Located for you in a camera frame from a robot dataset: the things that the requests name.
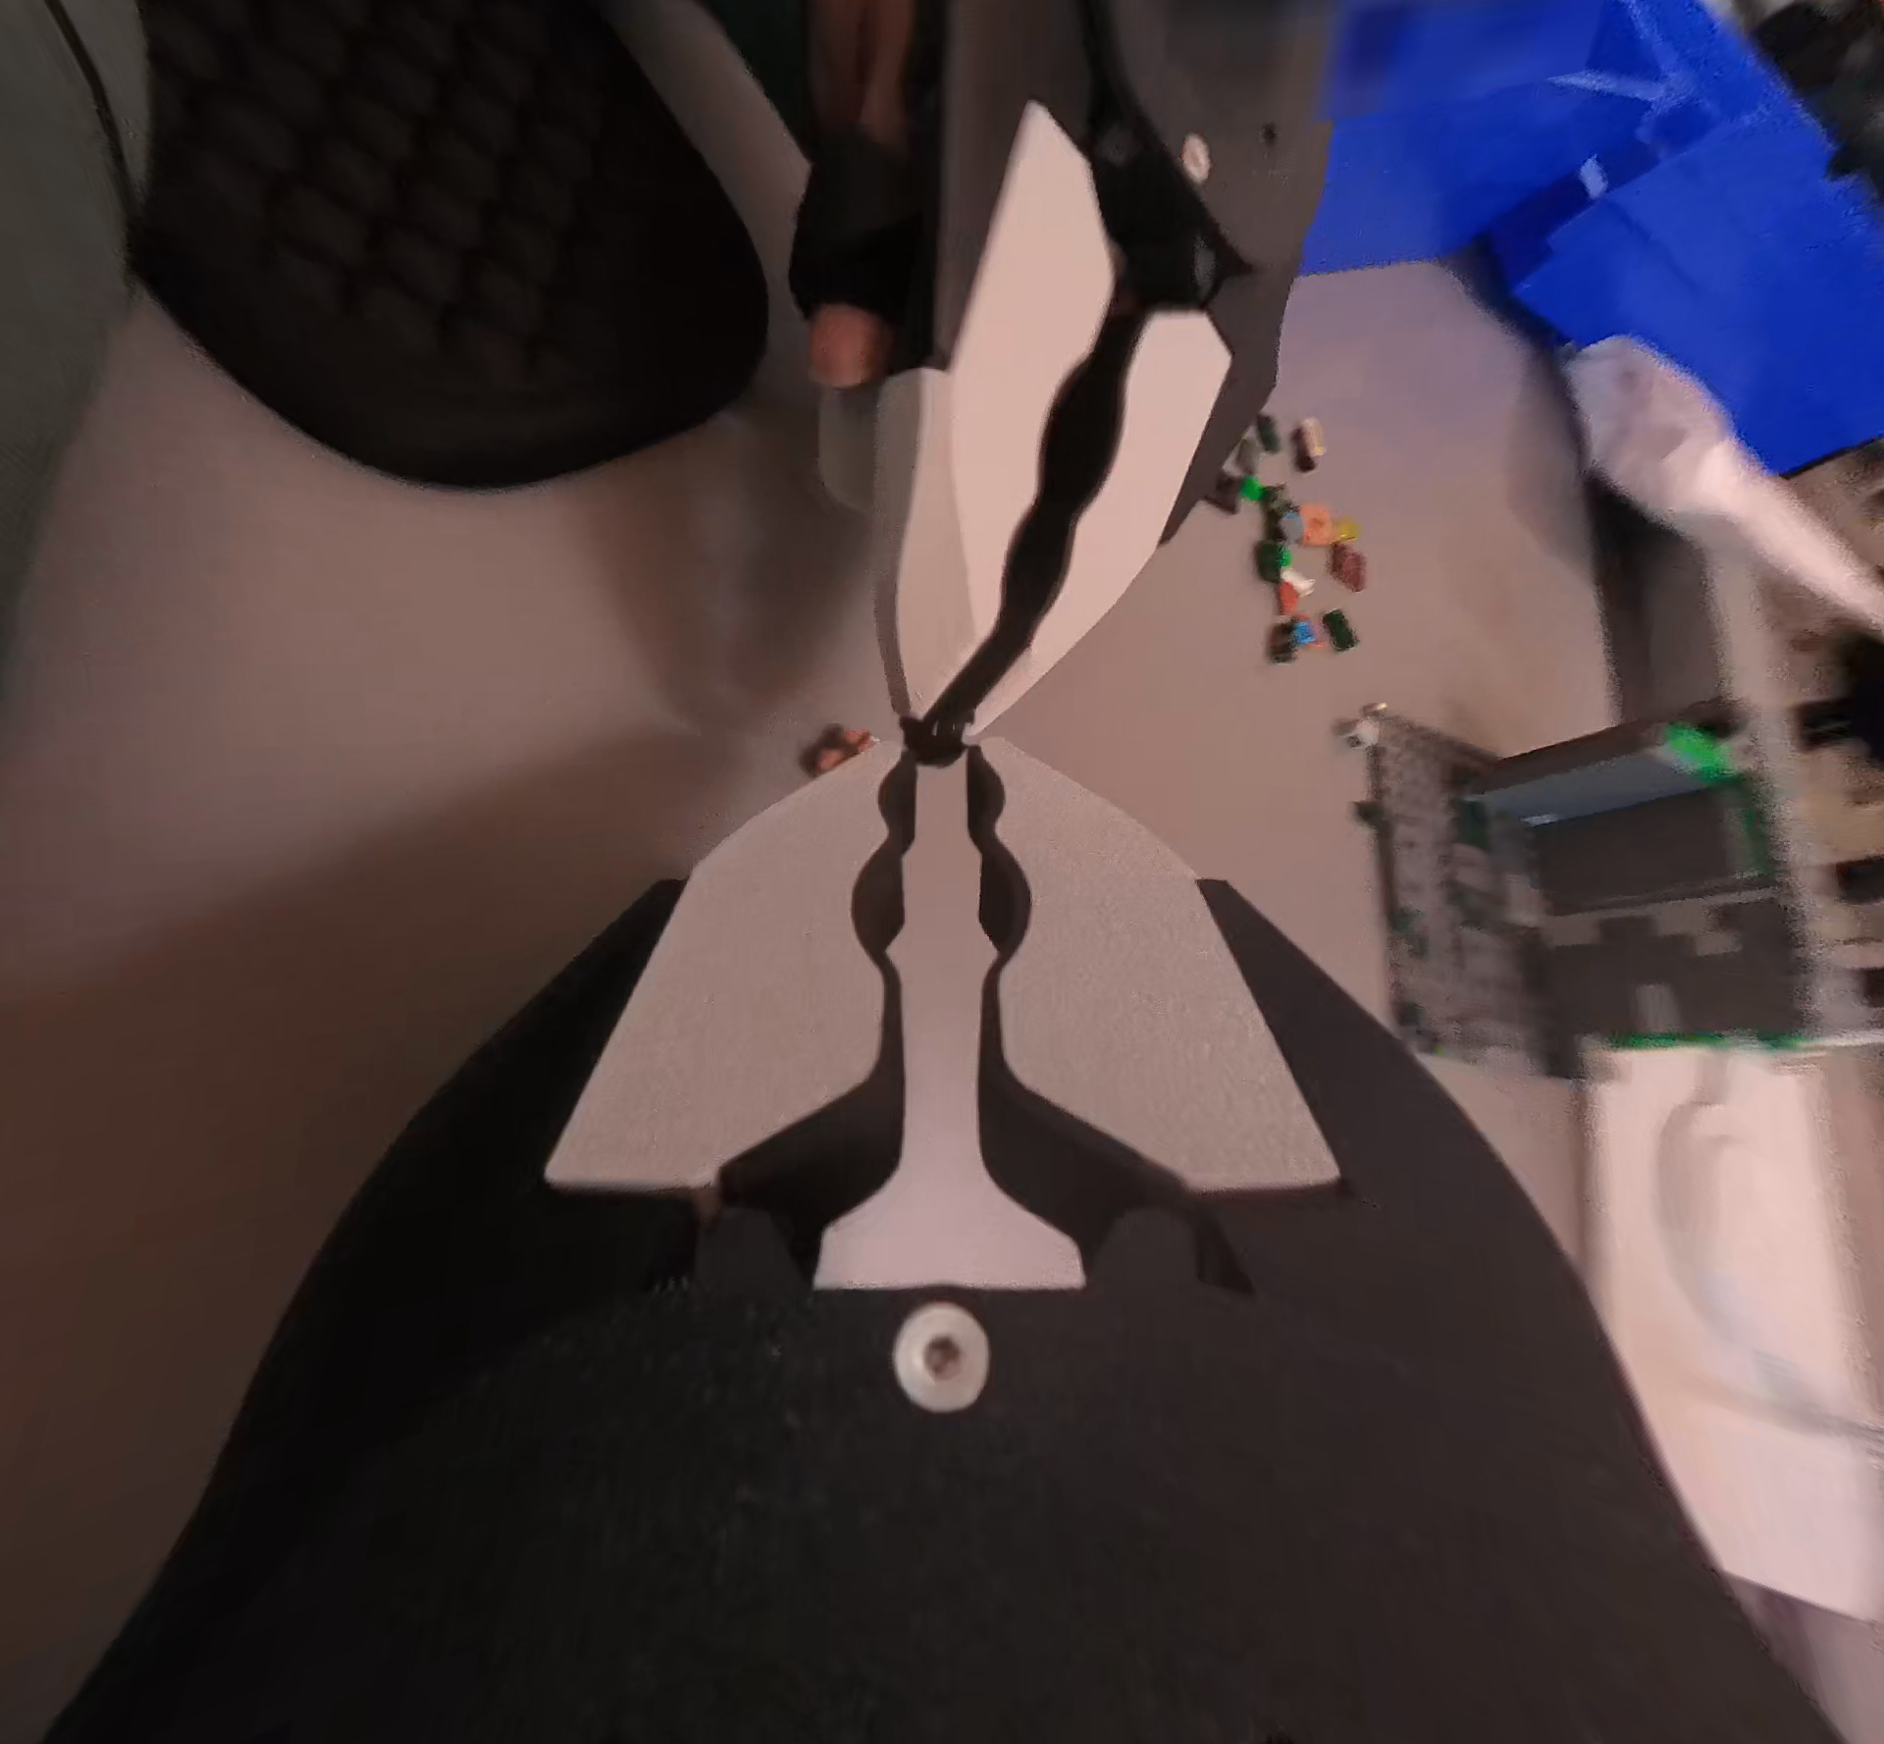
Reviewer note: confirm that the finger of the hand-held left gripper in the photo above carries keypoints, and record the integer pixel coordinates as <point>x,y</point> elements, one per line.
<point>1002,373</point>
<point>1163,447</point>

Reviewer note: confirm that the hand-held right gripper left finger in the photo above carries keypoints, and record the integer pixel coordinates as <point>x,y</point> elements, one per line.
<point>706,1036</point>

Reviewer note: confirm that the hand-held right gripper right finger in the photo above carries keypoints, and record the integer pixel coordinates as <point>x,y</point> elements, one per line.
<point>1163,1036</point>

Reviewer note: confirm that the black round toy plate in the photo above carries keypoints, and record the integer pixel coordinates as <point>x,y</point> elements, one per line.
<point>934,740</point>

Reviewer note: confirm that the grey desk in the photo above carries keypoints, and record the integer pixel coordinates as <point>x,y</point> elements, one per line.
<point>369,742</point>

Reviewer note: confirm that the scattered small toy bricks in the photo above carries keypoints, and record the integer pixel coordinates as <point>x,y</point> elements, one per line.
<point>1303,553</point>

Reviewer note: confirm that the small white grey toy brick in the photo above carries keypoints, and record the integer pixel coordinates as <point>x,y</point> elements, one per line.
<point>1362,725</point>

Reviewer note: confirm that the grey toy rock structure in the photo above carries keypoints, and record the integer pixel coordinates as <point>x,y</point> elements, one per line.
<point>1664,875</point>

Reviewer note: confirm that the white printed paper bag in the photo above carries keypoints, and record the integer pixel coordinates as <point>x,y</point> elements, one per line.
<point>1692,478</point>

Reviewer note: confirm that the black mesh wrist rest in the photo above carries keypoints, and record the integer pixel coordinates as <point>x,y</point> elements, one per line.
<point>410,184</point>

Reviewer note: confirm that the white flat pad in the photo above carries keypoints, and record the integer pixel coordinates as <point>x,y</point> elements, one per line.
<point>1739,1330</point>

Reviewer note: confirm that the person's green hoodie torso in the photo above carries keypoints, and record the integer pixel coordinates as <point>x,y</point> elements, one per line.
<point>53,226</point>

